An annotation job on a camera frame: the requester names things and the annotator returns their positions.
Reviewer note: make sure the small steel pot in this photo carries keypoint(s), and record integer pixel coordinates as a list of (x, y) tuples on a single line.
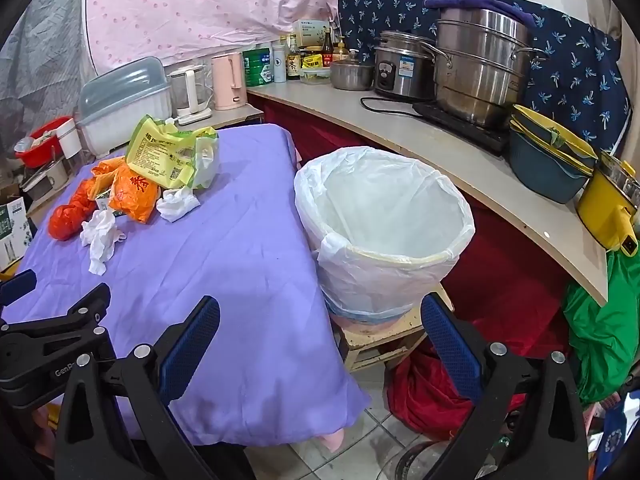
[(352, 74)]

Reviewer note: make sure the white cup container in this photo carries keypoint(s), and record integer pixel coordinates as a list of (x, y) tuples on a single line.
[(68, 137)]

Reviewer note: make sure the pink dotted curtain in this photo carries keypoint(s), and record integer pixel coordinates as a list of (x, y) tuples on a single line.
[(177, 31)]

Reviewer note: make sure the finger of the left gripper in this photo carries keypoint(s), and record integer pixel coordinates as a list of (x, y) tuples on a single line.
[(38, 356), (17, 287)]

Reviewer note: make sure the cardboard box green print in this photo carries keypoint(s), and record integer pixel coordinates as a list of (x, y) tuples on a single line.
[(15, 233)]

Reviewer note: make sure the pink electric kettle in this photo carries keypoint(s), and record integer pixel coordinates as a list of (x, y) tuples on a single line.
[(228, 81)]

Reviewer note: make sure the white thermos bottle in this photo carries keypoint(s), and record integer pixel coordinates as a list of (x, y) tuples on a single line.
[(279, 62)]

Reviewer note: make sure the red velvet curtain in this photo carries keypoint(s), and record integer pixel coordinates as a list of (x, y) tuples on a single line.
[(503, 283)]

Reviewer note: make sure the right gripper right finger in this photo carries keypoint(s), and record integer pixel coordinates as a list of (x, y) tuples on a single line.
[(549, 439)]

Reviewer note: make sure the green tin can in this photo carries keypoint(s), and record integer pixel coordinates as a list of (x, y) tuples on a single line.
[(257, 67)]

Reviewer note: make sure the yellow electric pot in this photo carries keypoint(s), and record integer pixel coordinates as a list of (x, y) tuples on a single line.
[(609, 203)]

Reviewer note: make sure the navy floral cloth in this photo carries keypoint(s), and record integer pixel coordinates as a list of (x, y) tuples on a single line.
[(578, 84)]

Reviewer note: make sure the glass electric kettle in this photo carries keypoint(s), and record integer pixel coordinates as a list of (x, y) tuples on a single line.
[(190, 95)]

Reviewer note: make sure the red plastic bag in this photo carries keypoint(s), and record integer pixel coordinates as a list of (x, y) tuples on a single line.
[(67, 219)]

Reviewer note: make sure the red plastic basin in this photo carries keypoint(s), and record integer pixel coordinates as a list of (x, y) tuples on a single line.
[(41, 146)]

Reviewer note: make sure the orange printed snack bag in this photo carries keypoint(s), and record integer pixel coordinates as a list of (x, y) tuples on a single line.
[(117, 187)]

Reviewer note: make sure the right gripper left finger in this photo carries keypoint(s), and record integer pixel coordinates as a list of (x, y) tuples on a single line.
[(96, 441)]

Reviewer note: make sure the steel rice cooker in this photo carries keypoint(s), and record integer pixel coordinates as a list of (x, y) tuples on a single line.
[(404, 67)]

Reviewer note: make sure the trash bin with white bag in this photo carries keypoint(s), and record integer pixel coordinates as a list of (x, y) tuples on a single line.
[(384, 230)]

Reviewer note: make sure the large steel steamer pot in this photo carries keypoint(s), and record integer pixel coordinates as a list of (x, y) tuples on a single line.
[(481, 62)]

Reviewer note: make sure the dish rack with grey lid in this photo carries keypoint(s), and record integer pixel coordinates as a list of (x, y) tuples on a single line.
[(111, 105)]

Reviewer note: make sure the yellow green snack bag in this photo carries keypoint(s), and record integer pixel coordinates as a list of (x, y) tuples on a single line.
[(174, 158)]

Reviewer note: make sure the white tissue small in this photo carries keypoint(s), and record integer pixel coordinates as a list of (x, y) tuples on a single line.
[(175, 204)]

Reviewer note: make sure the wooden stool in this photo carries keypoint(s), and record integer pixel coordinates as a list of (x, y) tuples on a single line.
[(365, 345)]

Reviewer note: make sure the black induction cooker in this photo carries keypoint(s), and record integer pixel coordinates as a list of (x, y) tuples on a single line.
[(494, 142)]

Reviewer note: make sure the green plastic bag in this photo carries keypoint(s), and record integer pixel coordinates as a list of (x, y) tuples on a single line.
[(604, 340)]

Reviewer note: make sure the purple tablecloth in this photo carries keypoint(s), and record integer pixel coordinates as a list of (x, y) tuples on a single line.
[(272, 374)]

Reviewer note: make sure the soy sauce bottle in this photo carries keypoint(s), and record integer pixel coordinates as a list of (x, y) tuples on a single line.
[(293, 59)]

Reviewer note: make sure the blue yellow stacked basins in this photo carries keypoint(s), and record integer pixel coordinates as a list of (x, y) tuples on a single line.
[(547, 157)]

